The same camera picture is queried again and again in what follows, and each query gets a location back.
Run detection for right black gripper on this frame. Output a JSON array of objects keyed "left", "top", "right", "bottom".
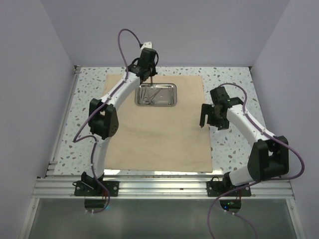
[{"left": 200, "top": 103, "right": 229, "bottom": 130}]

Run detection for steel tweezers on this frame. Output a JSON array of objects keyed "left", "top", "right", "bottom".
[{"left": 139, "top": 87, "right": 144, "bottom": 104}]

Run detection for steel instrument tray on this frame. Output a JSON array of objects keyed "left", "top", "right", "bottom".
[{"left": 135, "top": 83, "right": 177, "bottom": 107}]

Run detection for steel forceps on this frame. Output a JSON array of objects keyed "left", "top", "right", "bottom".
[{"left": 145, "top": 90, "right": 160, "bottom": 105}]

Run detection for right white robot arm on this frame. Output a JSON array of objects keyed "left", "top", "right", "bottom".
[{"left": 199, "top": 97, "right": 289, "bottom": 196}]

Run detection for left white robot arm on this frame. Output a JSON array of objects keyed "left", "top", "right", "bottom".
[{"left": 73, "top": 55, "right": 157, "bottom": 196}]

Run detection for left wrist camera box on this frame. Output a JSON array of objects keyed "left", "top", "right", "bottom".
[{"left": 138, "top": 47, "right": 159, "bottom": 68}]

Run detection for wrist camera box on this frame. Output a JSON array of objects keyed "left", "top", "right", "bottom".
[
  {"left": 138, "top": 47, "right": 159, "bottom": 68},
  {"left": 210, "top": 86, "right": 230, "bottom": 105}
]

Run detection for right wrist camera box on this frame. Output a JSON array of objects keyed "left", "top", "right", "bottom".
[{"left": 210, "top": 86, "right": 230, "bottom": 105}]

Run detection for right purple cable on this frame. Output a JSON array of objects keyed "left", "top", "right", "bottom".
[{"left": 207, "top": 83, "right": 306, "bottom": 239}]

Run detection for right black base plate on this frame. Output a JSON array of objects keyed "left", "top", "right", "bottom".
[{"left": 206, "top": 177, "right": 252, "bottom": 197}]

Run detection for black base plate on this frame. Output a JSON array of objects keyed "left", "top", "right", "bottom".
[
  {"left": 206, "top": 177, "right": 252, "bottom": 197},
  {"left": 72, "top": 172, "right": 120, "bottom": 197}
]

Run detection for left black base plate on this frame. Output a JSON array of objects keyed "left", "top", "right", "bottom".
[{"left": 72, "top": 172, "right": 120, "bottom": 197}]

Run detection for aluminium front rail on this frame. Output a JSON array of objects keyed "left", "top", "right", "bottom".
[{"left": 31, "top": 175, "right": 295, "bottom": 199}]

